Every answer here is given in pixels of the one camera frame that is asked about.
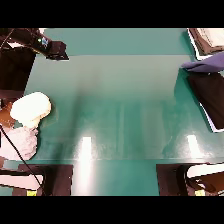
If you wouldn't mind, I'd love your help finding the black cable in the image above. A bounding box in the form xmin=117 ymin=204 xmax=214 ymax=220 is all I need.
xmin=0 ymin=123 xmax=47 ymax=197

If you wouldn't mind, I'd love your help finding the blue garment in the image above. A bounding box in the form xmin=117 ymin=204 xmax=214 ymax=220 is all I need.
xmin=181 ymin=51 xmax=224 ymax=74

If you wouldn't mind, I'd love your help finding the black garment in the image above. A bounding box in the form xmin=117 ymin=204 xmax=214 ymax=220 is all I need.
xmin=187 ymin=71 xmax=224 ymax=132
xmin=0 ymin=46 xmax=37 ymax=92

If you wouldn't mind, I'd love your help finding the cream white garment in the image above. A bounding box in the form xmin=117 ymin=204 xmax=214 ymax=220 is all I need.
xmin=9 ymin=91 xmax=53 ymax=130

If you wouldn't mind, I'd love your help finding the dark brown garment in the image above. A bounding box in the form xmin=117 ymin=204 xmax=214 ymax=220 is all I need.
xmin=187 ymin=28 xmax=224 ymax=57

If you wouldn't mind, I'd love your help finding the pale grey garment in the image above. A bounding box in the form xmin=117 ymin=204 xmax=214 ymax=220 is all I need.
xmin=0 ymin=126 xmax=40 ymax=162

